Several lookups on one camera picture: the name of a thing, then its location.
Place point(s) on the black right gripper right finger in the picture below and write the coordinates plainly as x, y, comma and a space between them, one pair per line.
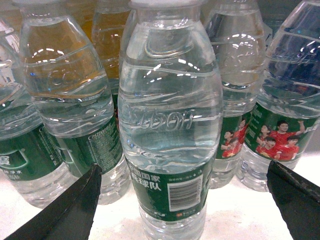
297, 199

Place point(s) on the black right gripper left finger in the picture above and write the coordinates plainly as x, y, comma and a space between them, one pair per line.
68, 217

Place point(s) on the water bottle green label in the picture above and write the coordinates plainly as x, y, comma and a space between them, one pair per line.
170, 109

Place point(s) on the water bottle front left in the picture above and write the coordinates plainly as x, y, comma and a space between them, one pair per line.
28, 156

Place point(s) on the water bottle front middle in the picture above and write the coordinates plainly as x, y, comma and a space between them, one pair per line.
70, 90

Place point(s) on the water bottle front right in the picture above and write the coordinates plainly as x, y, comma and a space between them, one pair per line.
236, 33

